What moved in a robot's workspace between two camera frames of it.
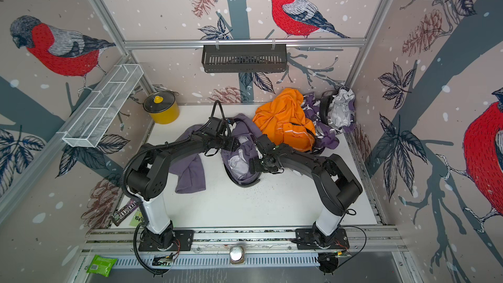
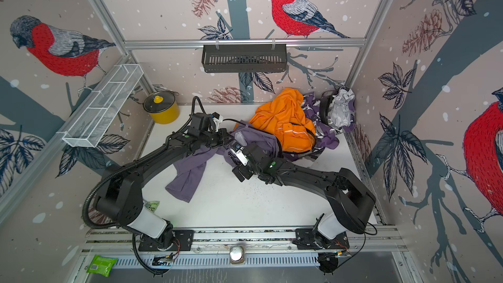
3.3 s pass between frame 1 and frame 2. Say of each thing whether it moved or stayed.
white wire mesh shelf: stayed
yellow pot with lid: stayed
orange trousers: stayed
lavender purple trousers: moved
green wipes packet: stayed
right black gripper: moved
